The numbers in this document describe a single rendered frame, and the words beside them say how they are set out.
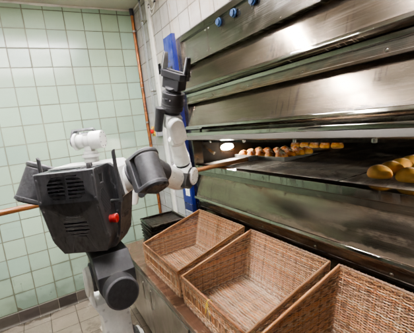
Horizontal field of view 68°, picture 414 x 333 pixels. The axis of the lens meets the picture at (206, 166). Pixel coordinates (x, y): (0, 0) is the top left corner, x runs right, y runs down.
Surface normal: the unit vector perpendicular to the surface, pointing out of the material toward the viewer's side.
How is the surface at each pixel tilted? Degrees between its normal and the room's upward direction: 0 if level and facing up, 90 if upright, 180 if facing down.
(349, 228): 72
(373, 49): 90
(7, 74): 90
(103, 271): 45
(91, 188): 90
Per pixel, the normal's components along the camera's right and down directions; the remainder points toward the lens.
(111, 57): 0.50, 0.07
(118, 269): 0.28, -0.65
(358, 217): -0.85, -0.17
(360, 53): -0.86, 0.18
